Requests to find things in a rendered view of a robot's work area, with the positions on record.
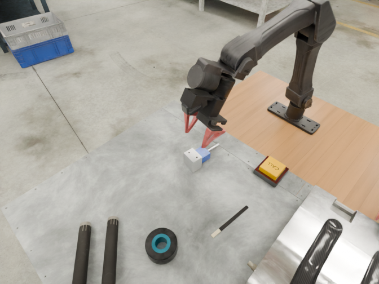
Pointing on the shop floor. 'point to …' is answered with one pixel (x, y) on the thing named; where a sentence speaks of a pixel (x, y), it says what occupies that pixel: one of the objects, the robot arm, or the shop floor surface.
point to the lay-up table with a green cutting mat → (255, 7)
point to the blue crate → (43, 51)
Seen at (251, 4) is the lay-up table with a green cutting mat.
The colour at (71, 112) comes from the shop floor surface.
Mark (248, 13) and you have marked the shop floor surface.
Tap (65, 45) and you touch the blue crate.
